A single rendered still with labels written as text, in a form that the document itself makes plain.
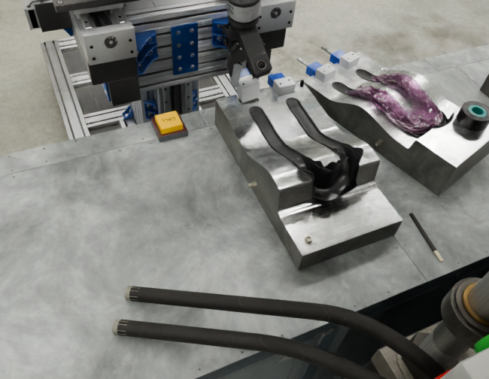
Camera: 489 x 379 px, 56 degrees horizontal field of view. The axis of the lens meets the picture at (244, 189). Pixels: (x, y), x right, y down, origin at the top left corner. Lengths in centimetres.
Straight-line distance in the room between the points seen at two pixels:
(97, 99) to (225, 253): 148
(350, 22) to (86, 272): 285
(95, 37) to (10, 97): 157
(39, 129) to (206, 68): 120
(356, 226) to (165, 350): 48
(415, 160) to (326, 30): 222
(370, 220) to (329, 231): 10
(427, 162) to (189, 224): 61
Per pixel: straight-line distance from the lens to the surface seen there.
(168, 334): 90
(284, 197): 100
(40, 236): 112
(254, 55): 108
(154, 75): 159
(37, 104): 274
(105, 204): 113
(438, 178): 124
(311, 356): 85
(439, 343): 91
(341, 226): 104
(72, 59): 265
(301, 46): 317
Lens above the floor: 168
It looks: 50 degrees down
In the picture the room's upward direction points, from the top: 6 degrees clockwise
